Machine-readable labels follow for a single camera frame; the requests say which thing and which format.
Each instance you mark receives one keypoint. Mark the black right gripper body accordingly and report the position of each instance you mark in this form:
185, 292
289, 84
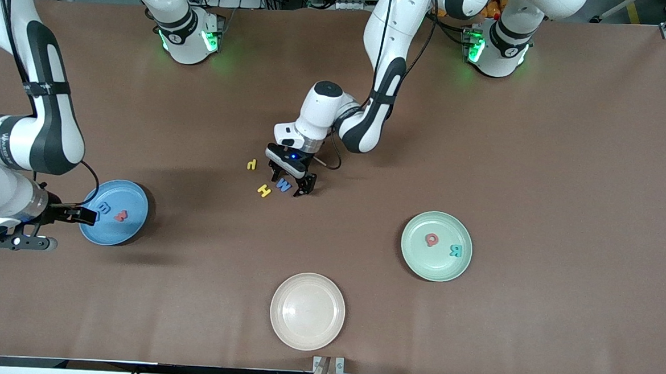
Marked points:
61, 213

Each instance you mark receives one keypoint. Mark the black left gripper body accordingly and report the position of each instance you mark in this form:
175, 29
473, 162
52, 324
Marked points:
301, 167

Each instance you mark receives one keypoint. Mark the blue capital letter M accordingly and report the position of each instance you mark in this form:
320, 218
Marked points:
283, 185

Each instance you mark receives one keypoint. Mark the yellow capital letter H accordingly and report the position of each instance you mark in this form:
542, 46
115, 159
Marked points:
264, 191

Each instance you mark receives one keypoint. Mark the yellow lowercase letter r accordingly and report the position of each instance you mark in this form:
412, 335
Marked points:
251, 163

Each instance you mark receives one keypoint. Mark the blue lowercase letter m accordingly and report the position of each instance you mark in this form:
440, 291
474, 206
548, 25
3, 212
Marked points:
104, 205

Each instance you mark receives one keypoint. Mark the red lowercase letter w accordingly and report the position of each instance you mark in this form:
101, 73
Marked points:
120, 216

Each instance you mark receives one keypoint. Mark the red capital letter Q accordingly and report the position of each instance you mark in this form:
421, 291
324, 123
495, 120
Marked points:
429, 239

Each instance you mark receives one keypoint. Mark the green plate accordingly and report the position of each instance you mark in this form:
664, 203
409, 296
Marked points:
420, 260

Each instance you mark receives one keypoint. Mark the teal capital letter R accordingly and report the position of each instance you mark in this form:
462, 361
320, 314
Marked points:
454, 251

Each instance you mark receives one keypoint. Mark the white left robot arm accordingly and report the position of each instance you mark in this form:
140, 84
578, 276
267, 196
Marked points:
386, 41

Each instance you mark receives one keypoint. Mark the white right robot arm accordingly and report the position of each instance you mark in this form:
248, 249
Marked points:
2, 192

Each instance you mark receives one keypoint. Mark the blue plate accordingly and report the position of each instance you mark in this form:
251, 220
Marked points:
125, 233

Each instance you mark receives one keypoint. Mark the beige plate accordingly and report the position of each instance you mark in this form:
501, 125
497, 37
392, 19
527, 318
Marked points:
307, 311

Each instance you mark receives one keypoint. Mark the orange snack packets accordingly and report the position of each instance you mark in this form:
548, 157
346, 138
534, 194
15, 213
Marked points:
493, 7

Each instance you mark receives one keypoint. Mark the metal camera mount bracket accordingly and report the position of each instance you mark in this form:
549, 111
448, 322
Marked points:
328, 366

